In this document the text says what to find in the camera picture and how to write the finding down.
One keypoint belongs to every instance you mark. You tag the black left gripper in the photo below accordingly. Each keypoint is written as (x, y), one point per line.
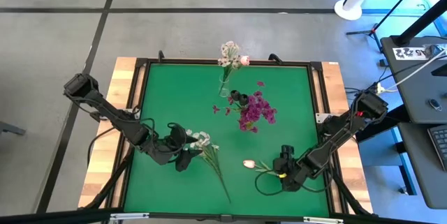
(164, 150)

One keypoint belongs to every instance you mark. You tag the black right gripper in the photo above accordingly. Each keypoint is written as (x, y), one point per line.
(300, 170)

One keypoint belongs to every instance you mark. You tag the white flower bunch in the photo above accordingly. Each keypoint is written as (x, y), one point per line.
(211, 156)

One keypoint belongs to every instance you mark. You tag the pink tulip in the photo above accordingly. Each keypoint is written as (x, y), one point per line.
(244, 60)
(249, 163)

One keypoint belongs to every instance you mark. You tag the small dark vase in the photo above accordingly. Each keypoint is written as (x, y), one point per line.
(235, 95)

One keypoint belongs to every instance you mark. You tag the cream pink flower bunch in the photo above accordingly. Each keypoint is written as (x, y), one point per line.
(230, 49)

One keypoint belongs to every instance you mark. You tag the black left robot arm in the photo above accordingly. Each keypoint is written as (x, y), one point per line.
(115, 117)

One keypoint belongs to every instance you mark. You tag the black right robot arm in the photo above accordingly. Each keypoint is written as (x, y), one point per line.
(335, 136)

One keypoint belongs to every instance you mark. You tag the clear glass vase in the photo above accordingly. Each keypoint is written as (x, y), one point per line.
(224, 93)

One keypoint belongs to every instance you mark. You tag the yellow tag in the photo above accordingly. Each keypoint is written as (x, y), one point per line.
(283, 174)

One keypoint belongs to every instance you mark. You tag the green table mat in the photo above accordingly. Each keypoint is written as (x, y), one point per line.
(174, 77)

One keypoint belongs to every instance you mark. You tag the black clamp hook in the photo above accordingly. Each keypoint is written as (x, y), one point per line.
(161, 56)
(276, 57)

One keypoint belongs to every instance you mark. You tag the white power strip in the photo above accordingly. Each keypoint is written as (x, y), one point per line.
(380, 88)

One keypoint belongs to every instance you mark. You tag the dark grey desk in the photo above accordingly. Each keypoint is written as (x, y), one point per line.
(419, 182)
(419, 88)

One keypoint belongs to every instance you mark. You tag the black keyboard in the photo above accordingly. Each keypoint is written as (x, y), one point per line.
(439, 147)

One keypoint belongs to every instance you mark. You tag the black key fob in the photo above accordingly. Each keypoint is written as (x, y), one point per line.
(435, 104)

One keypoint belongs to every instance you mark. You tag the black tripod stand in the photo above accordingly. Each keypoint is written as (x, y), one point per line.
(374, 30)

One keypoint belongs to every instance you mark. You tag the white printed label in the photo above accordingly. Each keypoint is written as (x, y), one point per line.
(410, 53)

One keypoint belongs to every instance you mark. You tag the grey metal foot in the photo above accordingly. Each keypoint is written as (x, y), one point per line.
(12, 128)

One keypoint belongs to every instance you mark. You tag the black diagonal pole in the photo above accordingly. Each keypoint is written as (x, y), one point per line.
(419, 25)

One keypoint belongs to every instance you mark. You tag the silver aluminium bracket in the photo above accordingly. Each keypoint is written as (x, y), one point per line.
(129, 216)
(323, 220)

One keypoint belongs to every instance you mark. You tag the black metal rig frame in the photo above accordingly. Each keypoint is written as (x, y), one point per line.
(181, 61)

